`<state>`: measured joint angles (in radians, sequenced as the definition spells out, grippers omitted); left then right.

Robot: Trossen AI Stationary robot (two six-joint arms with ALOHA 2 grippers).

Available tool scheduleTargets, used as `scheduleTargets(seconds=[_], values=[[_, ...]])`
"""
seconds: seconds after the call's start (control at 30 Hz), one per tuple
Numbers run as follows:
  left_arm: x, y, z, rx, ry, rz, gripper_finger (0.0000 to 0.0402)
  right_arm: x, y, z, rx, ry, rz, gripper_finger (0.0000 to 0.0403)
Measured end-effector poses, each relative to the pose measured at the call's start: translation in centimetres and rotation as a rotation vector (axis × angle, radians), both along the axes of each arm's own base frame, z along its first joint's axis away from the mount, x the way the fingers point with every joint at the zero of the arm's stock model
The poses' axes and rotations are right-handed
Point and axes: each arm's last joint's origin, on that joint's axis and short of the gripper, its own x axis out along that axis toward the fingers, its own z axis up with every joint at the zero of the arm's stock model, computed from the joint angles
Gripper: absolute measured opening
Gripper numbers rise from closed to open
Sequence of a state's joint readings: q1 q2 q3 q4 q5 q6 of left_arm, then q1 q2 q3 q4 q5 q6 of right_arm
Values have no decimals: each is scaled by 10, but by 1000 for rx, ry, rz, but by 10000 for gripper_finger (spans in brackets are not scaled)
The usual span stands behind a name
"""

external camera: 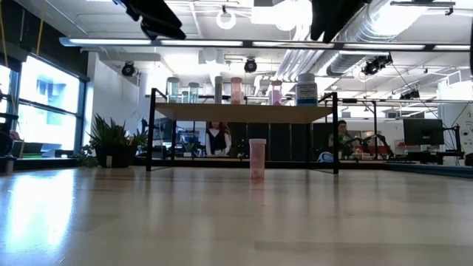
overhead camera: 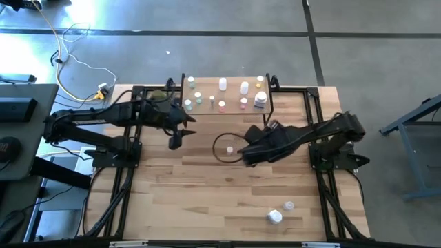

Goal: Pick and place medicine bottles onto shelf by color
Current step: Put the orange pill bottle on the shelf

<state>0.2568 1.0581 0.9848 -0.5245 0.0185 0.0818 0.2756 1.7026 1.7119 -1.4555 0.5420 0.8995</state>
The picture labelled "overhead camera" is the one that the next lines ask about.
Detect yellow floor cable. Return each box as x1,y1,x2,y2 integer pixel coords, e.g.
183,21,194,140
30,0,104,103

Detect black aluminium frame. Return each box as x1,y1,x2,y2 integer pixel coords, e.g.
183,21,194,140
77,77,371,242

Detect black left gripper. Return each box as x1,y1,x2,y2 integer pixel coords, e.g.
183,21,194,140
161,104,198,152

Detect black desk leg bar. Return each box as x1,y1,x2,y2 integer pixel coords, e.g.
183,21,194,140
30,156,93,190

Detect potted green plant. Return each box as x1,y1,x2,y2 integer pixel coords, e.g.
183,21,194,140
148,88,172,104

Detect large white round jar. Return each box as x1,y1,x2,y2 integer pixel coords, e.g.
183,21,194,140
267,209,284,225

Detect grey floor plate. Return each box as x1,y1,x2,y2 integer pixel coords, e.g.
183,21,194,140
37,178,90,211

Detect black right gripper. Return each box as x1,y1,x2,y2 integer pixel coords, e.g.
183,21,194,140
238,122,294,168

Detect person's shoe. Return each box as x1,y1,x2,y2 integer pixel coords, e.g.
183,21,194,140
0,0,43,11

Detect white edge bracket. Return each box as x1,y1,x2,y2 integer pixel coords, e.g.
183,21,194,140
109,240,150,248
302,242,341,248

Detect white floor cable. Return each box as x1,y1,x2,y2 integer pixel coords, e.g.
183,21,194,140
61,22,120,89

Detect grey-blue table leg frame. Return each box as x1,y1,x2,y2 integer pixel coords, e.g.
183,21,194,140
378,93,441,203

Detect white bottle blue label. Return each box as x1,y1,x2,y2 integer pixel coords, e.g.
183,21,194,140
253,91,268,110

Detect wooden shelf black legs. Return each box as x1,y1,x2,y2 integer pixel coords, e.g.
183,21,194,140
178,72,276,127

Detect grey desk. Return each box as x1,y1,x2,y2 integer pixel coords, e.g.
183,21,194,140
0,83,59,182

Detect black box device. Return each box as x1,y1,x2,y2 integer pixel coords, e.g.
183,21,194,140
0,97,38,122

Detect white box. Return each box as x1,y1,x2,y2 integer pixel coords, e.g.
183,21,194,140
74,146,96,176

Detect black cap orange print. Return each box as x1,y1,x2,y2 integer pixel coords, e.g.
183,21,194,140
0,136,22,163

